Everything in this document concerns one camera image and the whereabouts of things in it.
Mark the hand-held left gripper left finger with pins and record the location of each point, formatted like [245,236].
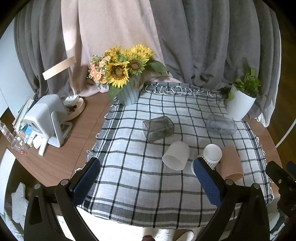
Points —
[86,179]

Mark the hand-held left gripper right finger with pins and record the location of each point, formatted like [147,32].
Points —
[208,183]

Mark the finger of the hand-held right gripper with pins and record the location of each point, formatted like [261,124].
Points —
[281,179]

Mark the peach plastic cup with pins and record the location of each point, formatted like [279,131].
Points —
[231,165]

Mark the patterned paper cup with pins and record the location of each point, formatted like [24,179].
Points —
[212,153]

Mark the white plastic cup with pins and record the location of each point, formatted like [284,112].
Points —
[177,155]

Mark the clear glass cup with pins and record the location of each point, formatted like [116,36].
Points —
[220,124]

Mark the grey transparent square cup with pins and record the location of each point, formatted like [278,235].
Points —
[159,128]

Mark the clear plastic measuring cup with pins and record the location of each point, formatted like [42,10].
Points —
[19,146]

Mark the grey checked cloth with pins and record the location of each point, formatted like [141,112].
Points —
[138,176]

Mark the white remote control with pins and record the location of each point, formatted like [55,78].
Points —
[42,146]

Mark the white slipper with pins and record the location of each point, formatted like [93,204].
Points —
[186,236]

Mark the round wooden tray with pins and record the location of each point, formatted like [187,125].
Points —
[77,111]

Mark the striped cloth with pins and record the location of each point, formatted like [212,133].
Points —
[20,201]

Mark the white projector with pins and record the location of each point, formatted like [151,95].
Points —
[45,115]

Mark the white power strip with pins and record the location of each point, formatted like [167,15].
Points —
[71,100]

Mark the dark red slipper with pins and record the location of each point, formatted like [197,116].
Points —
[147,238]

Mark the white plant pot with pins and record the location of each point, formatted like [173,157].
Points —
[239,105]

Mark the clear plastic bottle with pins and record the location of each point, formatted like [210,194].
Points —
[6,132]

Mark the stack of books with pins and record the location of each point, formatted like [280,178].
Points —
[23,111]

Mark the ribbed blue-grey flower pot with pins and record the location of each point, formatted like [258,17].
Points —
[129,93]

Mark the green leafy plant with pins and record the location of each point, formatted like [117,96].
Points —
[248,83]

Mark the sunflower bouquet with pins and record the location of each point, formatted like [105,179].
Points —
[119,69]

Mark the grey curtain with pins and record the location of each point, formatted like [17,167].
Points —
[208,41]

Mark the pink curtain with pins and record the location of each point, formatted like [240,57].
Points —
[111,25]

